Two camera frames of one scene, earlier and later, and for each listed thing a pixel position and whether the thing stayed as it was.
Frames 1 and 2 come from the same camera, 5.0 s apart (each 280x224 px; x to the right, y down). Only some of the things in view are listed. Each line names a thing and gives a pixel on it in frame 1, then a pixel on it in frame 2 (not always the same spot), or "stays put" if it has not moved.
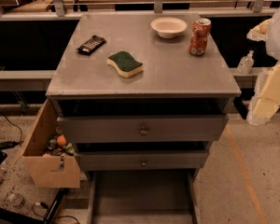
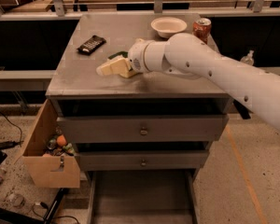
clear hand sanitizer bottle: [245, 63] stays put
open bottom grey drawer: [143, 196] stays put
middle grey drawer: [143, 160] stays put
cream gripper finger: [277, 87] to [119, 65]
